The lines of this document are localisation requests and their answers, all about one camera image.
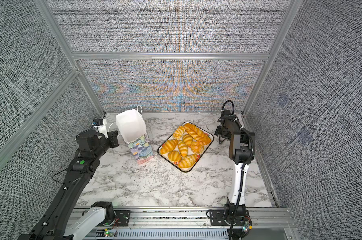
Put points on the aluminium front rail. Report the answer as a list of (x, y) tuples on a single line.
[(192, 223)]

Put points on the aluminium enclosure frame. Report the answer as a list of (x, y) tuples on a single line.
[(65, 63)]

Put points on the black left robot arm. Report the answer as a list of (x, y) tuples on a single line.
[(91, 147)]

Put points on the white tray black rim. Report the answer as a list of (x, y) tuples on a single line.
[(165, 156)]

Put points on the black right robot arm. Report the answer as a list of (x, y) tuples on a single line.
[(241, 152)]

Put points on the long fake bread right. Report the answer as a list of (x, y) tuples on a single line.
[(197, 134)]

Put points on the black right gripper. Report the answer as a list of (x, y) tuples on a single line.
[(218, 132)]

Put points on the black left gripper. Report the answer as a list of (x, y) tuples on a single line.
[(113, 139)]

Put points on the round orange fake bun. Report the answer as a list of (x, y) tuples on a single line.
[(197, 147)]

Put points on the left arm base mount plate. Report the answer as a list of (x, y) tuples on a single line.
[(122, 219)]

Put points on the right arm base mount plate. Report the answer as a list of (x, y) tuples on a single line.
[(218, 218)]

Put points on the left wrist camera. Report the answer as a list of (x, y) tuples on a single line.
[(99, 125)]

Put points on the fake croissant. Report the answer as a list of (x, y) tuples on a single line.
[(183, 148), (187, 139), (188, 161), (175, 157), (179, 132), (168, 146)]

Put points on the floral white paper bag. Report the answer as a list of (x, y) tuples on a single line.
[(132, 127)]

